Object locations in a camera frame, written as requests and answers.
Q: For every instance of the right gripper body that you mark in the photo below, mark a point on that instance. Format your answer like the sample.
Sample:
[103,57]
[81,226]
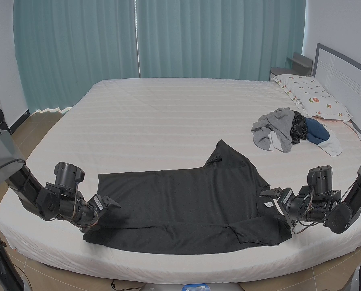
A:
[291,208]

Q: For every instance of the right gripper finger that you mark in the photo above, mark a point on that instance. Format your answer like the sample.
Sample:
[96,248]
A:
[274,193]

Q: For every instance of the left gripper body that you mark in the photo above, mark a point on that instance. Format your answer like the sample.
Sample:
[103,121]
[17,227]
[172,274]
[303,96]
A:
[95,209]

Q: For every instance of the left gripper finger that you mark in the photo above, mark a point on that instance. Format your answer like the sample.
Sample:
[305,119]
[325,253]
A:
[110,203]

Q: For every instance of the black T-shirt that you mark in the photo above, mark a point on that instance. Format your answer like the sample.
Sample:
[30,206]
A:
[183,211]

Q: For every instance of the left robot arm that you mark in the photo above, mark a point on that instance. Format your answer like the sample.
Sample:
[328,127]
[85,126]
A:
[44,202]

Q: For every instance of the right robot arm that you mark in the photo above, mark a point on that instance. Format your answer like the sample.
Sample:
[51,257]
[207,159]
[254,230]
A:
[338,220]

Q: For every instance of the pile of clothes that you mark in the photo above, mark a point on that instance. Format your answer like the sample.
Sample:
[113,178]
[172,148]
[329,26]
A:
[274,129]

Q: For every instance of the bed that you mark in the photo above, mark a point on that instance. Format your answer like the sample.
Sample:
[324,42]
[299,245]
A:
[168,117]

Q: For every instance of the white printed pillow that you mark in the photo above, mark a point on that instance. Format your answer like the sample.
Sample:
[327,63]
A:
[313,95]

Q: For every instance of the grey bedside table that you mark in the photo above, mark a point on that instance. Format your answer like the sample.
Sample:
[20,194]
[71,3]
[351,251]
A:
[301,61]

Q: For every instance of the blue-green curtain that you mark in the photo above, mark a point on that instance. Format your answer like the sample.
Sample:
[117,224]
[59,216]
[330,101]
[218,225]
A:
[77,41]
[222,26]

